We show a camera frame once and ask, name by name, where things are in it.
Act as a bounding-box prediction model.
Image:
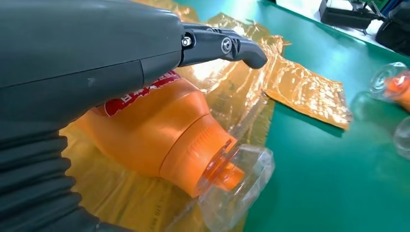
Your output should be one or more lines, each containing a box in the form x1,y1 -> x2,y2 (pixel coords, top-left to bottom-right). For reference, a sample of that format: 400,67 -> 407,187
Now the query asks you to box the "yellow taped plastic sheet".
59,0 -> 353,232

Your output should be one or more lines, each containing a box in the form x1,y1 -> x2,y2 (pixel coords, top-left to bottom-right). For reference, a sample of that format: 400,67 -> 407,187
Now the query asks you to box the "white table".
275,0 -> 410,52

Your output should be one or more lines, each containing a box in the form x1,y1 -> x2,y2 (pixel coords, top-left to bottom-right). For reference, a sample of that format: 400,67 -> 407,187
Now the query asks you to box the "black carrying case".
375,1 -> 410,57

